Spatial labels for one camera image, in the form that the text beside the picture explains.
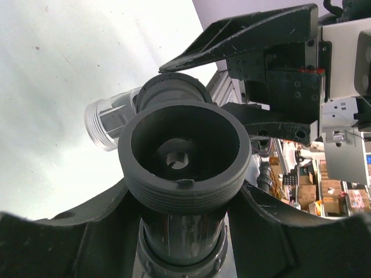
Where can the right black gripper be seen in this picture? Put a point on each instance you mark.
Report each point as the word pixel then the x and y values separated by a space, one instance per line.
pixel 284 87

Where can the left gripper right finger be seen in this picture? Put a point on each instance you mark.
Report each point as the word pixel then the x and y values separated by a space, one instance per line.
pixel 273 239

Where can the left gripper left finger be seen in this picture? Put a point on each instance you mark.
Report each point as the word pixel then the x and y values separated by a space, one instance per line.
pixel 95 239

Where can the dark grey pipe fitting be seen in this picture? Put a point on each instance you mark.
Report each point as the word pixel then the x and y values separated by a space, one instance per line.
pixel 183 159

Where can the clear plastic threaded connector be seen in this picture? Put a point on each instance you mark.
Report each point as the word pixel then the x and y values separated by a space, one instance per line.
pixel 104 119

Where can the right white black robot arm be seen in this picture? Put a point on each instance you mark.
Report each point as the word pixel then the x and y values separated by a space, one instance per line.
pixel 350 11

